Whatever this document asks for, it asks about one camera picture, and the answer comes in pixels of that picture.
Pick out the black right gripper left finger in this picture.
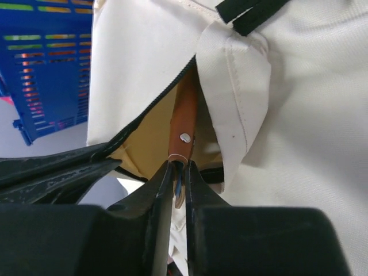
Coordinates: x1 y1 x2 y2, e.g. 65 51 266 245
1 162 174 275

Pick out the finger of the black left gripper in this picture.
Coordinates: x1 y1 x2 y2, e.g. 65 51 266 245
1 143 121 204

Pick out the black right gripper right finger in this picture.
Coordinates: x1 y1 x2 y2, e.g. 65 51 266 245
185 162 351 275

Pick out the brown leather wallet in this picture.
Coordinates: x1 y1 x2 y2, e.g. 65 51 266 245
167 83 199 208

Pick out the beige canvas backpack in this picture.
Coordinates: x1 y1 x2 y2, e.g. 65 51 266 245
87 1 367 275

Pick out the blue plastic basket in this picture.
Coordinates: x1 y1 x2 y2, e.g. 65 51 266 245
1 0 93 145

